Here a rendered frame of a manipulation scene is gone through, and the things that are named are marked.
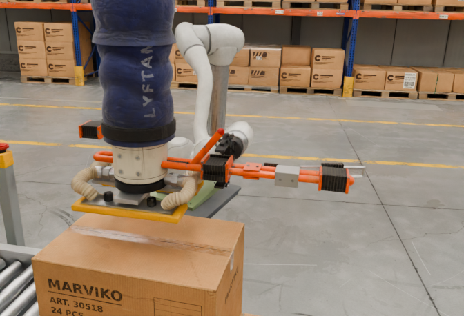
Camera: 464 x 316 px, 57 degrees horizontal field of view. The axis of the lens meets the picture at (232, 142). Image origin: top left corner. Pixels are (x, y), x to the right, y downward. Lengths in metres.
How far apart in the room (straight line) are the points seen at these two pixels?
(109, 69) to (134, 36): 0.12
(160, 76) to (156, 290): 0.62
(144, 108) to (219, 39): 0.80
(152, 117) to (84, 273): 0.52
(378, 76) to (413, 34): 1.75
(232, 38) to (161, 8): 0.81
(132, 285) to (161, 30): 0.74
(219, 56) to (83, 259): 1.05
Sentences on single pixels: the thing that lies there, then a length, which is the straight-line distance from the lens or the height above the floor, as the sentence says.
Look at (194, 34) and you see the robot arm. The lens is 1.91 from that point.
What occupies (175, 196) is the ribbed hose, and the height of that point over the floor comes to 1.17.
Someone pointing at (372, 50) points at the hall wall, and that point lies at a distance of 9.97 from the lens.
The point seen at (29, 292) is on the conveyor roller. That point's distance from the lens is 2.06.
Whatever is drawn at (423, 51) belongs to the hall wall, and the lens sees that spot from 10.25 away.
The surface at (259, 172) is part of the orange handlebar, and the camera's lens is 1.26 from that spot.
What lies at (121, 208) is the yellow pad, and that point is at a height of 1.12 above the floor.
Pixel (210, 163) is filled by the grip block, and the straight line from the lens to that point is 1.29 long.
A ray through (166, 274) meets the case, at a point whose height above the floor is 0.94.
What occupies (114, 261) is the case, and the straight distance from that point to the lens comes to 1.41.
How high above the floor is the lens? 1.72
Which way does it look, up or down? 18 degrees down
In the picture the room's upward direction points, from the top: 1 degrees clockwise
